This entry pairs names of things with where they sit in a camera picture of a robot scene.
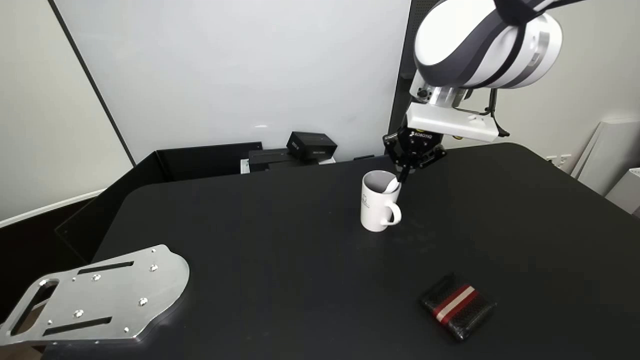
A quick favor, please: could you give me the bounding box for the silver metal mounting plate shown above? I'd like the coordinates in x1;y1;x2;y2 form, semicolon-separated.
0;244;191;347

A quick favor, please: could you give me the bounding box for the flat black box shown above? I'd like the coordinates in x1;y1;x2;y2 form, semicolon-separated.
248;148;297;172

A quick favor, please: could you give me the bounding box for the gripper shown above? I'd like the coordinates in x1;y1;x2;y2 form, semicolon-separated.
383;127;448;185

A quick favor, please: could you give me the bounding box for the white mug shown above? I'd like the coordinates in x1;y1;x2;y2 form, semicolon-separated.
360;170;403;233

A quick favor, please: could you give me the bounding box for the wall socket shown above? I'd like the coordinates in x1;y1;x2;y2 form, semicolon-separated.
546;153;572;171

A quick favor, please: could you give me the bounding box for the small black box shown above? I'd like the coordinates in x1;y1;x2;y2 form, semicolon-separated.
286;131;339;161

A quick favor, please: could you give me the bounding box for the whiteboard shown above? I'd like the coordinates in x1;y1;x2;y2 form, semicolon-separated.
47;0;414;167

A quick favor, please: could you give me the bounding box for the stack of white boards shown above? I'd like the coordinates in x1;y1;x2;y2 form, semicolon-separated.
571;118;640;217

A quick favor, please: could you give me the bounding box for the black wallet with red-white stripe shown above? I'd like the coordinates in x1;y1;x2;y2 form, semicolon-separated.
419;273;497;342

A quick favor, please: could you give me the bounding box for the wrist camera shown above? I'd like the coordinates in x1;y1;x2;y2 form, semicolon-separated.
405;102;500;143

